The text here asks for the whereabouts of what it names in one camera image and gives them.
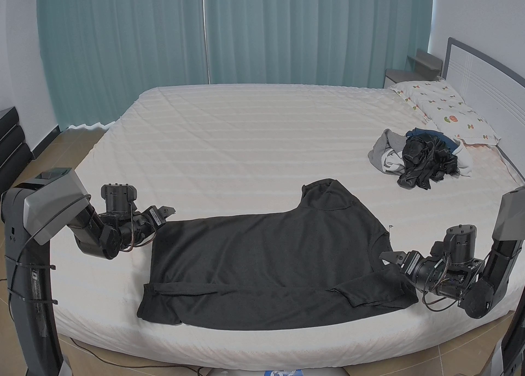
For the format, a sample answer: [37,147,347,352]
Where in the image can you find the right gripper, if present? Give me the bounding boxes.
[379,250,432,289]

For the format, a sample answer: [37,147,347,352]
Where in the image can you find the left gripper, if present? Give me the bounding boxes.
[137,205,178,240]

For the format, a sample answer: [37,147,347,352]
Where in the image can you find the black T-shirt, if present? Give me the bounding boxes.
[136,178,419,331]

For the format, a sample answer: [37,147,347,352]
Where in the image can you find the pile of clothes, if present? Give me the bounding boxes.
[368,127,473,191]

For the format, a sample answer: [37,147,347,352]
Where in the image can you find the bed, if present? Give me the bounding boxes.
[41,37,525,371]

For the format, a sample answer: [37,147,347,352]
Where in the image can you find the white printed pillow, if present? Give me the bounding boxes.
[387,80,501,146]

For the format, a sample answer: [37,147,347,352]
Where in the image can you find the black chest of drawers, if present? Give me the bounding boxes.
[0,106,33,180]

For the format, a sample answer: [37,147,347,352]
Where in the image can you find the blue-green curtain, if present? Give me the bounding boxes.
[38,0,211,129]
[203,0,435,89]

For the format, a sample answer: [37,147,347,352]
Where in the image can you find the grey bedside table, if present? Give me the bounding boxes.
[384,49,444,89]

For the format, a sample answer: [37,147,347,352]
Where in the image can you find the black cable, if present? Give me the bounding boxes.
[69,337,206,373]

